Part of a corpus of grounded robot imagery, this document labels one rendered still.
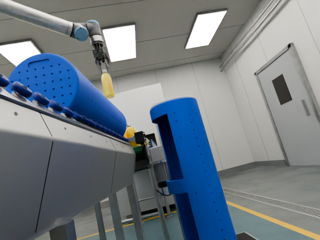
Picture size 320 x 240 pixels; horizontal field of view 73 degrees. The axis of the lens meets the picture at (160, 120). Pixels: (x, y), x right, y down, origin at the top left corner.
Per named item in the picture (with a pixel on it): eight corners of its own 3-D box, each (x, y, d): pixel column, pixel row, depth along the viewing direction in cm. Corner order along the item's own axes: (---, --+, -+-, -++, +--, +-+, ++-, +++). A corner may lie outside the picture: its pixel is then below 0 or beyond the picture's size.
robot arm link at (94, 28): (84, 26, 158) (97, 26, 163) (87, 42, 157) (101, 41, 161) (85, 18, 150) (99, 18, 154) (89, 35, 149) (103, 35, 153)
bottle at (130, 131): (128, 148, 176) (123, 126, 180) (132, 148, 183) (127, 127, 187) (135, 145, 174) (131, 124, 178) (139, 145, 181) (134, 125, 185)
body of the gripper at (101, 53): (94, 58, 148) (90, 42, 150) (97, 63, 157) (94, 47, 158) (104, 55, 148) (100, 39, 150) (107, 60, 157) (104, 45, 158)
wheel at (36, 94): (27, 94, 56) (33, 88, 56) (38, 98, 60) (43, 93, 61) (39, 104, 55) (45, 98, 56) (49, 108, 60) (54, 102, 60)
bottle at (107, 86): (113, 94, 148) (108, 69, 151) (103, 96, 148) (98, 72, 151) (115, 96, 154) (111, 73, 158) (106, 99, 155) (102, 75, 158)
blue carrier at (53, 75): (5, 132, 77) (2, 60, 82) (93, 147, 163) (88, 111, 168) (83, 116, 76) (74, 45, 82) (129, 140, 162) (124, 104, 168)
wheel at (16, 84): (5, 84, 49) (12, 77, 49) (19, 90, 53) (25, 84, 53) (19, 95, 48) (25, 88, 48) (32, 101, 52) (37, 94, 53)
